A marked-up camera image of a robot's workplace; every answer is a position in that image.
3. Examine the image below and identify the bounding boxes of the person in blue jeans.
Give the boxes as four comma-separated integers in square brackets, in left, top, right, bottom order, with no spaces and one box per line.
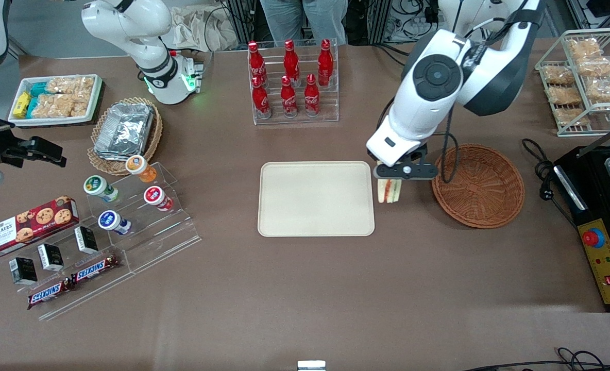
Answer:
[260,0,348,46]

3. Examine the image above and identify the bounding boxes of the clear acrylic stepped cup stand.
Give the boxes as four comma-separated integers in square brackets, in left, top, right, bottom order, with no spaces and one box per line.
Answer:
[86,162,202,275]

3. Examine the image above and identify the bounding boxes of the round brown wicker basket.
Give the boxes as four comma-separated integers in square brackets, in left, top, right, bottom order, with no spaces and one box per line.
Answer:
[431,143,526,229]

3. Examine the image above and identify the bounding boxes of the red lid yogurt cup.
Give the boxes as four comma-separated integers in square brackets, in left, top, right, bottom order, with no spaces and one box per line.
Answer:
[143,186,174,212]

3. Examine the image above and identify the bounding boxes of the clear acrylic bottle rack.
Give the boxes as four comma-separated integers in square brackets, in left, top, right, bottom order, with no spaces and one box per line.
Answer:
[247,39,340,126]

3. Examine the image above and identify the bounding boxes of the stack of foil containers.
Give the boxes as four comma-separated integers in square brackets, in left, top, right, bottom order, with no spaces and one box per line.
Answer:
[94,103,155,160]

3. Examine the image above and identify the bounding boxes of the orange lid yogurt cup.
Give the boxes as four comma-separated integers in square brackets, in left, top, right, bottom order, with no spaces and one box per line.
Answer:
[125,155,158,183]

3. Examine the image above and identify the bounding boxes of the black power cable with plug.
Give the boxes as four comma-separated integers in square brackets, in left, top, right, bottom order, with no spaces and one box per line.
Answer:
[521,138,579,227]

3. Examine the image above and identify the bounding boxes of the beige plastic tray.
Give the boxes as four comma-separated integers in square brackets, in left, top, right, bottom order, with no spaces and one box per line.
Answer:
[258,161,376,238]

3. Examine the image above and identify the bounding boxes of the red Coca-Cola bottle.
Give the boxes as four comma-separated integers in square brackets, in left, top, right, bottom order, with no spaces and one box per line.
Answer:
[317,39,334,87]
[248,41,267,86]
[283,39,301,86]
[251,76,272,120]
[304,74,321,117]
[280,75,299,119]

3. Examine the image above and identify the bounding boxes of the clear bagged cracker pack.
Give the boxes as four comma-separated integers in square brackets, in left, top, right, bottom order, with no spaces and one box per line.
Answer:
[575,57,610,78]
[542,65,576,86]
[547,85,583,105]
[567,39,603,58]
[586,80,610,103]
[554,107,591,127]

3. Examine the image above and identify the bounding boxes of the green lid yogurt cup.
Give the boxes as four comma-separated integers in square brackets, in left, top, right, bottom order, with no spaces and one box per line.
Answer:
[83,175,120,203]

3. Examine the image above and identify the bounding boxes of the white wire shelf rack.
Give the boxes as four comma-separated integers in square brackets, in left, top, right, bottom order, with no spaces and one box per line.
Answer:
[535,27,610,137]

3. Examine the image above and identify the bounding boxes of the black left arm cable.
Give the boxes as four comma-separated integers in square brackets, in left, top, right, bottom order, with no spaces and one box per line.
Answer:
[439,102,460,184]

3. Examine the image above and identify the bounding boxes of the clear rice cracker pack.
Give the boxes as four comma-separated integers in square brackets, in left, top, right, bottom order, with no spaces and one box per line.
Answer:
[31,94,92,119]
[46,76,95,96]

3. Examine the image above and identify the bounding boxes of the small black box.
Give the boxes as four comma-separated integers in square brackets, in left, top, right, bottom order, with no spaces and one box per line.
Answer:
[74,226,99,255]
[9,257,38,285]
[37,243,64,272]

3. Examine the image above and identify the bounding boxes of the blue lid yogurt cup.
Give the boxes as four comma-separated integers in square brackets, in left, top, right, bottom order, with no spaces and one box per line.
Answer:
[97,210,132,236]

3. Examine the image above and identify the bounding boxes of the black heating appliance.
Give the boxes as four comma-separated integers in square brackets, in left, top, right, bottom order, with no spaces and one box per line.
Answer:
[552,117,610,313]

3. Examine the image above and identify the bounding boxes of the black cable on table edge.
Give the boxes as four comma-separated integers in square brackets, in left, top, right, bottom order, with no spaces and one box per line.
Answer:
[465,348,610,371]

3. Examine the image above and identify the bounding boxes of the background black cable bundle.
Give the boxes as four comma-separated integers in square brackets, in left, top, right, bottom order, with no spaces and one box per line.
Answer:
[382,0,439,44]

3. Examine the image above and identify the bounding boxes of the Snickers chocolate bar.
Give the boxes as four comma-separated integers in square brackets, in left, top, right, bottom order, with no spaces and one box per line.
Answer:
[71,254,121,285]
[27,278,76,310]

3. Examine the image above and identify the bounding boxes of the red Walkers cookie box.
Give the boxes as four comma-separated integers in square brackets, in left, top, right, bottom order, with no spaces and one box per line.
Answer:
[0,196,80,259]

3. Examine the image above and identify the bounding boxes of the clear acrylic stepped snack stand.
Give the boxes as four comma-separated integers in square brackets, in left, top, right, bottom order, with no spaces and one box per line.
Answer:
[0,227,135,321]

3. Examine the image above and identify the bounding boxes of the oval light wicker basket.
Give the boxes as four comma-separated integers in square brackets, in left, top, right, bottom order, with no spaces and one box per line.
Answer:
[87,97,163,176]

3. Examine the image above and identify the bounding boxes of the white rectangular snack tray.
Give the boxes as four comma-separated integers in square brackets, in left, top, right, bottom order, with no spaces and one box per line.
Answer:
[7,74,104,127]

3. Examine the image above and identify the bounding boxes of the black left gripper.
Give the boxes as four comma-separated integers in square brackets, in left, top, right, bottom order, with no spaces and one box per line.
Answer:
[375,144,440,194]

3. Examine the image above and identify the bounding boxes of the triangle sandwich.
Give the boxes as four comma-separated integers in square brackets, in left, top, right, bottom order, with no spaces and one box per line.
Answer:
[377,177,404,204]

